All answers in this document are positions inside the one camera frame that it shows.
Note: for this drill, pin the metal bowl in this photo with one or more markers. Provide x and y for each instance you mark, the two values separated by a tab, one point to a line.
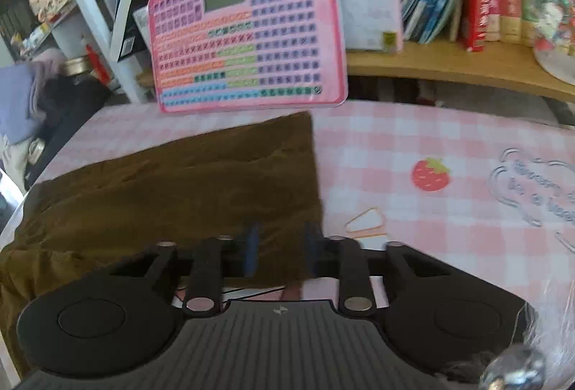
76	66

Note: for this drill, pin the lavender folded cloth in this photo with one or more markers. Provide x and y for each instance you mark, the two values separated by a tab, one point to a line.
21	86

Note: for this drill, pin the pink checkered table mat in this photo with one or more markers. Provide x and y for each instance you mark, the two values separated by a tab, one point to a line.
448	261

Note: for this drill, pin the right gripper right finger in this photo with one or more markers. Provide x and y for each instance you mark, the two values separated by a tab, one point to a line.
313	247

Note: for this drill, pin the brown velvet garment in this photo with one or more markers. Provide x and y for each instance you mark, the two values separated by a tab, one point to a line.
219	183

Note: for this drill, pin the colourful figurine ornament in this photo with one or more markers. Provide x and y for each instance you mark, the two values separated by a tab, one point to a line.
554	38

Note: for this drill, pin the pink learning tablet toy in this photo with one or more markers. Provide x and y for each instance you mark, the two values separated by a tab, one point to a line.
221	55

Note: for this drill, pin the white card box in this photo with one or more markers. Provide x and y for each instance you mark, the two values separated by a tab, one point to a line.
373	25

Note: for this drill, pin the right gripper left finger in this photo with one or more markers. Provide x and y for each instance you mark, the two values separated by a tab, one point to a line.
251	251

